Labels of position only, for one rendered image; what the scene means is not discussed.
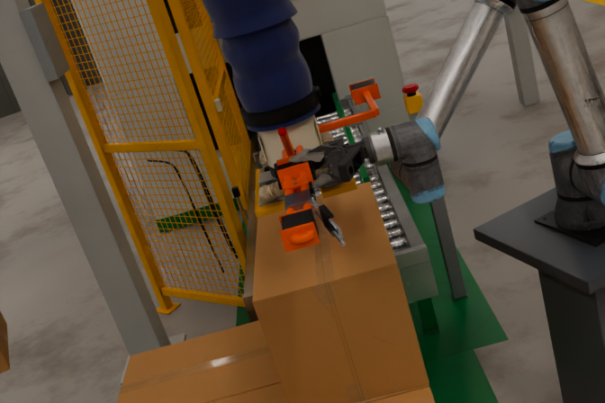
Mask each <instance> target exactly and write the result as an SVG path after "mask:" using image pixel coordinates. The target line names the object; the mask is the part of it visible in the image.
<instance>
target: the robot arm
mask: <svg viewBox="0 0 605 403"><path fill-rule="evenodd" d="M516 4H517V5H518V7H519V10H520V12H521V14H523V16H524V19H525V21H526V24H527V26H528V29H529V32H530V34H531V37H532V39H533V41H534V43H535V45H536V48H537V52H538V54H539V56H540V58H541V60H542V63H543V65H544V68H545V70H546V73H547V76H548V78H549V80H550V83H551V85H552V87H553V89H554V92H555V96H556V98H557V100H558V102H559V104H560V107H561V109H562V112H563V114H564V117H565V119H566V122H567V124H568V127H569V129H570V130H567V131H564V132H561V133H559V134H557V135H555V136H554V137H552V138H551V139H550V140H549V142H548V148H549V151H548V153H549V156H550V160H551V165H552V169H553V174H554V179H555V188H556V192H557V201H556V206H555V222H556V224H557V225H558V226H560V227H562V228H566V229H570V230H591V229H596V228H603V227H605V96H604V93H603V92H602V89H601V86H600V82H599V80H598V77H597V75H596V73H595V70H594V67H593V65H592V62H591V59H590V56H589V54H588V51H587V49H586V47H585V44H584V42H583V39H582V35H581V33H580V31H579V28H578V25H577V23H576V20H575V19H574V16H573V12H572V9H571V7H570V5H569V2H568V0H475V2H474V5H473V7H472V9H471V11H470V13H469V14H468V16H467V18H466V20H465V23H464V25H463V27H462V28H461V30H460V32H459V33H458V35H457V37H456V40H455V42H454V44H453V46H452V48H451V50H450V51H449V53H448V55H447V58H446V60H445V62H444V64H443V66H442V68H441V69H440V70H439V72H438V75H437V77H436V79H435V81H434V83H433V85H432V87H431V88H430V90H429V93H428V95H427V97H426V99H425V101H424V103H423V105H422V106H421V108H420V111H419V112H418V114H417V116H416V118H415V119H414V120H412V121H406V122H403V123H400V124H396V125H393V126H390V127H387V128H383V129H382V128H378V130H375V131H372V132H369V133H368V135H369V137H365V138H362V139H361V140H362V141H359V142H357V143H353V144H350V145H349V144H345V143H344V140H343V139H337V140H333V141H331V142H328V143H324V145H321V146H318V147H316V148H314V149H309V148H306V149H303V150H302V152H301V153H299V154H296V155H295V156H293V157H291V158H290V159H289V160H288V162H291V163H298V162H301V161H303V162H307V161H309V160H312V161H314V162H320V161H321V160H322V159H323V158H324V156H327V157H326V158H325V161H326V162H329V171H328V172H326V173H325V172H321V173H320V174H318V175H316V178H317V180H313V181H314V184H312V185H313V189H314V188H321V187H326V186H331V185H333V184H336V183H338V182H339V181H341V182H349V181H350V180H351V179H352V177H353V176H354V175H355V174H356V172H357V171H358V169H359V168H360V167H361V166H362V165H363V164H364V163H365V159H367V158H368V159H369V162H370V165H372V164H374V163H375V162H376V163H377V165H378V166H382V165H386V164H389V167H390V170H391V171H392V173H393V175H394V176H395V177H396V178H397V179H399V180H401V181H402V182H403V184H404V185H405V186H407V187H408V188H409V189H410V192H411V198H412V200H413V201H414V202H415V203H419V204H422V203H429V202H434V201H436V200H439V199H440V198H442V197H443V196H444V195H445V193H446V189H445V185H444V181H443V177H442V174H441V169H440V165H439V162H438V155H437V151H436V150H439V149H440V148H441V145H440V142H439V140H440V138H441V136H442V134H443V132H444V130H445V128H446V126H447V124H448V122H449V120H450V119H451V117H452V115H453V113H454V111H455V109H456V107H457V105H458V103H459V101H460V99H461V98H462V96H463V94H464V92H465V89H466V88H467V86H468V84H469V82H470V80H471V78H472V76H473V75H474V72H475V70H476V69H477V67H478V65H479V63H480V61H481V59H482V57H483V54H484V53H485V51H486V50H487V48H488V46H489V44H490V42H491V40H492V37H493V35H494V33H495V32H496V31H497V29H498V27H499V25H500V23H501V20H502V18H503V16H504V15H505V14H506V13H511V12H513V10H514V8H515V6H516ZM336 141H337V142H336ZM333 142H334V143H333ZM330 172H332V174H331V173H330Z"/></svg>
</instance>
